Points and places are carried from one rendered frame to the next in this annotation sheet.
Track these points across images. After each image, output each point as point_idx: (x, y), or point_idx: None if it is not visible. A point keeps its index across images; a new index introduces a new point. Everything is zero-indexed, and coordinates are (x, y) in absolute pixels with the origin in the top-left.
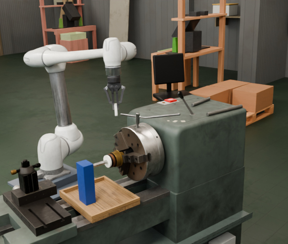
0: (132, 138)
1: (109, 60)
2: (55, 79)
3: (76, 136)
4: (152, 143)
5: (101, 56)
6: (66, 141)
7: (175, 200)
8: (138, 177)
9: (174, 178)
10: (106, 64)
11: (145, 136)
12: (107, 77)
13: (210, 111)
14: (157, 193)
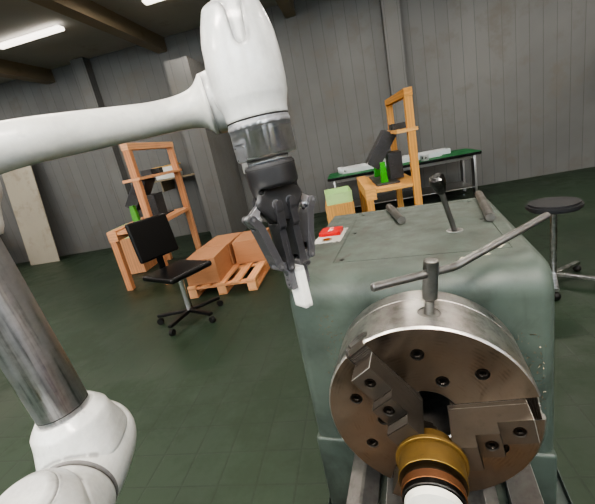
0: (443, 358)
1: (259, 86)
2: None
3: (118, 426)
4: (512, 343)
5: (165, 128)
6: (94, 465)
7: (556, 471)
8: (486, 479)
9: (547, 413)
10: (243, 109)
11: (488, 330)
12: (255, 170)
13: (459, 215)
14: (526, 489)
